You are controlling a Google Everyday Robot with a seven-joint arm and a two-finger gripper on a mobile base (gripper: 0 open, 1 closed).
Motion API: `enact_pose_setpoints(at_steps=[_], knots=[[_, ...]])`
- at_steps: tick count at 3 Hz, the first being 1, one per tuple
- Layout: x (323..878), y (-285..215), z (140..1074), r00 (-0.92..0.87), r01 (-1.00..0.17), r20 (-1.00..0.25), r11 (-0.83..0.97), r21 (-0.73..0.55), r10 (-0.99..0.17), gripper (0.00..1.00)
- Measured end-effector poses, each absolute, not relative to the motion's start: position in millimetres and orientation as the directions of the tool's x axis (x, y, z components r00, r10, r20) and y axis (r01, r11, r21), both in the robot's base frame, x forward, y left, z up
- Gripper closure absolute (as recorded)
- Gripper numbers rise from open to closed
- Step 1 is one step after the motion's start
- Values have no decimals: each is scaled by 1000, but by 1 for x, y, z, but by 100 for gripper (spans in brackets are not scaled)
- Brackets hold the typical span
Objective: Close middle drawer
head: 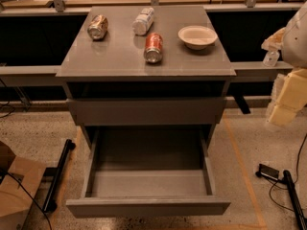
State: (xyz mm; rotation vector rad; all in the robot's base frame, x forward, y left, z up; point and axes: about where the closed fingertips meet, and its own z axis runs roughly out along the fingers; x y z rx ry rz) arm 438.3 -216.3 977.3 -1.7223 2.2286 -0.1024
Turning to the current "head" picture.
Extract grey drawer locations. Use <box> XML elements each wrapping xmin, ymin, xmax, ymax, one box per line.
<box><xmin>66</xmin><ymin>127</ymin><xmax>229</xmax><ymax>218</ymax></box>
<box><xmin>67</xmin><ymin>98</ymin><xmax>224</xmax><ymax>126</ymax></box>

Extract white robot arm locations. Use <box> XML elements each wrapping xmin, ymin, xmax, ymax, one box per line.
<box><xmin>261</xmin><ymin>2</ymin><xmax>307</xmax><ymax>127</ymax></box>

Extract grey drawer cabinet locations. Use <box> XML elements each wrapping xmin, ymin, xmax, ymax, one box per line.
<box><xmin>57</xmin><ymin>6</ymin><xmax>236</xmax><ymax>143</ymax></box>

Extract closed grey top drawer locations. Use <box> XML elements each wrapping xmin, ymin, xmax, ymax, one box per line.
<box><xmin>67</xmin><ymin>98</ymin><xmax>224</xmax><ymax>126</ymax></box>

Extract clear hand sanitizer bottle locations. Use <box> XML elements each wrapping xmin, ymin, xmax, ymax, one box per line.
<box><xmin>263</xmin><ymin>49</ymin><xmax>280</xmax><ymax>67</ymax></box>

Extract black floor device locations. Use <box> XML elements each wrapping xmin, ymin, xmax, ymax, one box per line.
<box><xmin>255</xmin><ymin>164</ymin><xmax>279</xmax><ymax>181</ymax></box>

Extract white paper bowl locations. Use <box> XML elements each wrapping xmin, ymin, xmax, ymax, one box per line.
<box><xmin>178</xmin><ymin>26</ymin><xmax>218</xmax><ymax>50</ymax></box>

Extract black right floor bar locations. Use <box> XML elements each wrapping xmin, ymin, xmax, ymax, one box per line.
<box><xmin>283</xmin><ymin>170</ymin><xmax>307</xmax><ymax>230</ymax></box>

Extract black floor bar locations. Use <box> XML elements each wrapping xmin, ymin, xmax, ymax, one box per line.
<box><xmin>43</xmin><ymin>139</ymin><xmax>76</xmax><ymax>213</ymax></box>
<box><xmin>283</xmin><ymin>170</ymin><xmax>307</xmax><ymax>230</ymax></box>

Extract red soda can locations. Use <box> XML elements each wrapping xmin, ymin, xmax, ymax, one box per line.
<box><xmin>144</xmin><ymin>33</ymin><xmax>163</xmax><ymax>63</ymax></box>

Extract white plastic bottle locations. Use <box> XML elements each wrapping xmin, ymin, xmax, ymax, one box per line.
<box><xmin>132</xmin><ymin>8</ymin><xmax>154</xmax><ymax>35</ymax></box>

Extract crushed brown soda can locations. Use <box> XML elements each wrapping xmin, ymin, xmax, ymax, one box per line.
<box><xmin>87</xmin><ymin>14</ymin><xmax>108</xmax><ymax>40</ymax></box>

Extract black left floor bar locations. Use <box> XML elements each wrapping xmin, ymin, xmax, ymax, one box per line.
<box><xmin>43</xmin><ymin>139</ymin><xmax>76</xmax><ymax>213</ymax></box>

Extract cardboard box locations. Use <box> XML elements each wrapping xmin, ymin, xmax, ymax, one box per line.
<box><xmin>0</xmin><ymin>142</ymin><xmax>46</xmax><ymax>230</ymax></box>

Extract grey metal rail frame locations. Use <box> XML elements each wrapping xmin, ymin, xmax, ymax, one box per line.
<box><xmin>0</xmin><ymin>0</ymin><xmax>307</xmax><ymax>88</ymax></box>

